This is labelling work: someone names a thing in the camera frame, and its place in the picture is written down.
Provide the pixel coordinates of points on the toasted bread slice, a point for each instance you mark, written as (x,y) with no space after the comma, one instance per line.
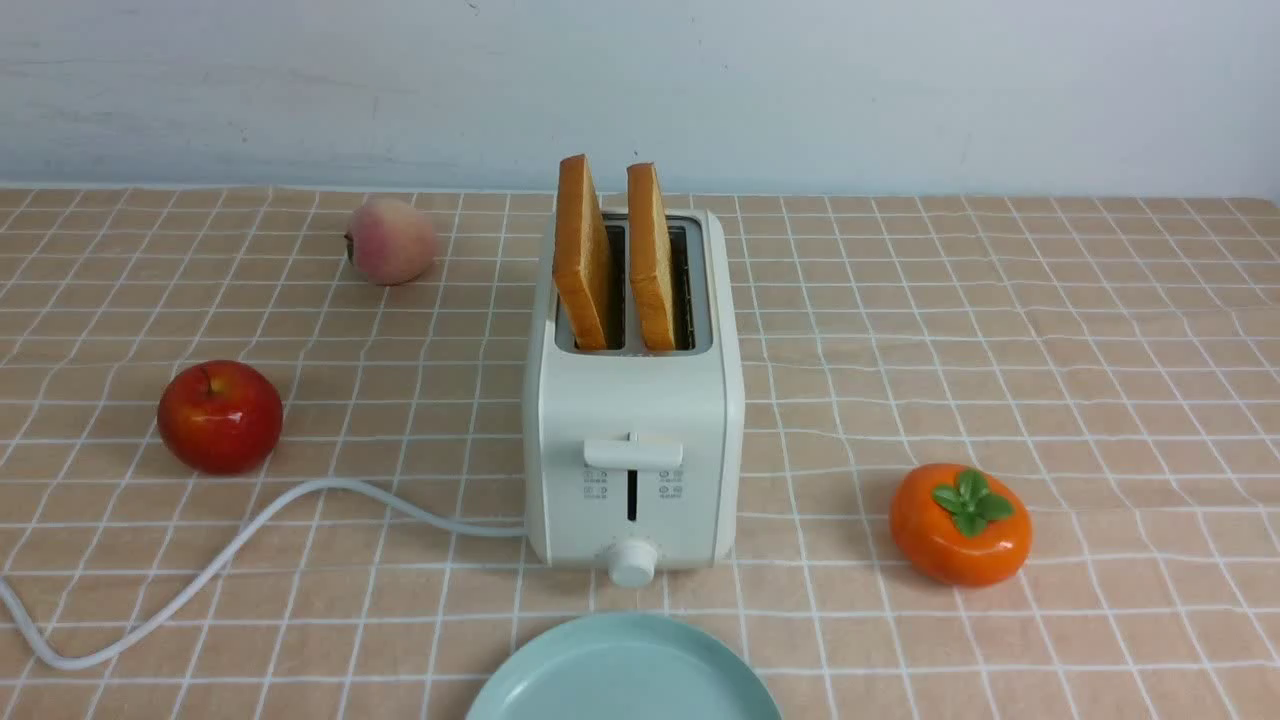
(582,262)
(650,259)

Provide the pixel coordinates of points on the white two-slot toaster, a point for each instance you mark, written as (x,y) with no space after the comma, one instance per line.
(632,459)

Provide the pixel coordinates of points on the pink peach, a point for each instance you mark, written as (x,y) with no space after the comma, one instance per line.
(388,242)

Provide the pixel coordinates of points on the light green plate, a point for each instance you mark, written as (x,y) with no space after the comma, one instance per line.
(624,665)

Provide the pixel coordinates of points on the orange persimmon with green leaf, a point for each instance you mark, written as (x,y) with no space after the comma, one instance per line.
(958,525)

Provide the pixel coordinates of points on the red apple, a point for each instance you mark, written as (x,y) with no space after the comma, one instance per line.
(220,417)

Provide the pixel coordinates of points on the checkered orange tablecloth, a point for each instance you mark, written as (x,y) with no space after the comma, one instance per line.
(1111,361)

